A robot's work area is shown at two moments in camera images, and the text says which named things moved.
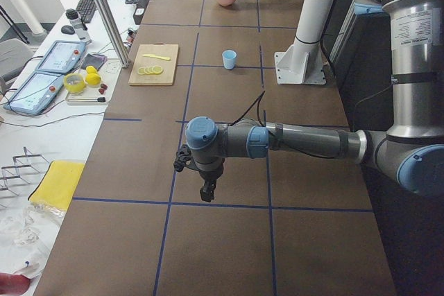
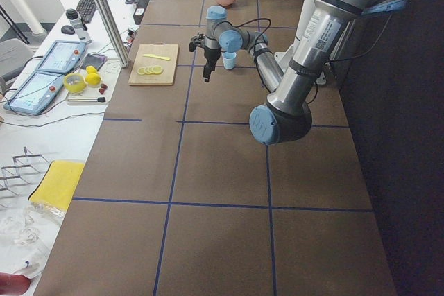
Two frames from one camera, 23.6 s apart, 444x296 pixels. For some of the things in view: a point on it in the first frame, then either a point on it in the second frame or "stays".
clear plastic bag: x=26 y=236 stays
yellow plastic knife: x=162 y=57 stays
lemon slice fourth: x=158 y=70 stays
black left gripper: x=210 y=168 -> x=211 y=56
